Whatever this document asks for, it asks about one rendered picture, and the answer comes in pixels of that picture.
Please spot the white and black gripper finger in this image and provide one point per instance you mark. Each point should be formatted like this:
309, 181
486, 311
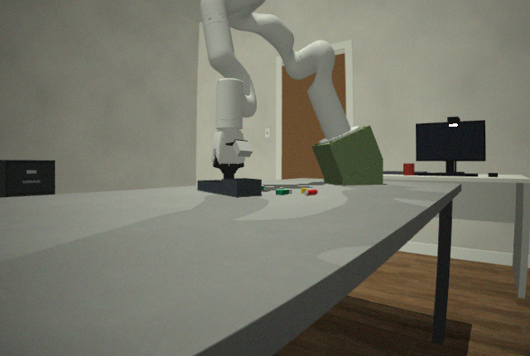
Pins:
223, 167
235, 167

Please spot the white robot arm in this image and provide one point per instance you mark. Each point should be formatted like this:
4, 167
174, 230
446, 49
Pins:
236, 98

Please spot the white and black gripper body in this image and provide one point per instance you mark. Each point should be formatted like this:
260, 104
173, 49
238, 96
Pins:
226, 154

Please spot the green and white eraser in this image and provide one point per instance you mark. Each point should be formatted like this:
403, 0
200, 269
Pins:
283, 191

